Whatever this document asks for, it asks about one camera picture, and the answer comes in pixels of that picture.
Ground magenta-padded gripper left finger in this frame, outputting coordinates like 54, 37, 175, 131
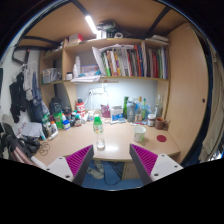
44, 144, 95, 187

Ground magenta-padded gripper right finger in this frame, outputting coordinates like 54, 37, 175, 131
128, 143, 184, 186

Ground clear bottle with green cap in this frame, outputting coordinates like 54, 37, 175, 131
92, 114, 106, 150

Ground white mug with green rim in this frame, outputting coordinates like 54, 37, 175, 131
133, 125, 147, 144

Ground flat round red coaster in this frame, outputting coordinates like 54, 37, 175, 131
156, 134, 168, 143

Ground brown mug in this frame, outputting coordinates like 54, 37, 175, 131
154, 117, 169, 131

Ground brown jar with white lid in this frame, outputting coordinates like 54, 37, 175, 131
147, 113, 157, 128

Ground dark bottle with red label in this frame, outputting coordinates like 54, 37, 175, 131
74, 113, 83, 128

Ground grey shaker bottle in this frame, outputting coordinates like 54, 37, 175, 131
126, 99, 137, 123

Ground red and white canister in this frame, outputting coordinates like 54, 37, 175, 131
75, 98, 86, 118

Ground clear glass bottle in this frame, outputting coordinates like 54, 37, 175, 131
154, 94, 164, 118

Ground white and blue box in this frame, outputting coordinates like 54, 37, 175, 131
110, 105, 125, 123

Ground tall green bottle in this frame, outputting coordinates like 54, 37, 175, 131
122, 96, 129, 119

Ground pink packet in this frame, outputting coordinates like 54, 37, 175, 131
100, 104, 111, 119

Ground white desk lamp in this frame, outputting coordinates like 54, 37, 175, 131
99, 79, 120, 108

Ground hanging dark clothes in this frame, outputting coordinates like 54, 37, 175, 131
9, 61, 44, 124

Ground wooden shelf unit with books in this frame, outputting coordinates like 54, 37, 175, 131
39, 33, 170, 84

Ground white ceiling light bar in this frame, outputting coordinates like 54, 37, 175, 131
84, 14, 100, 35

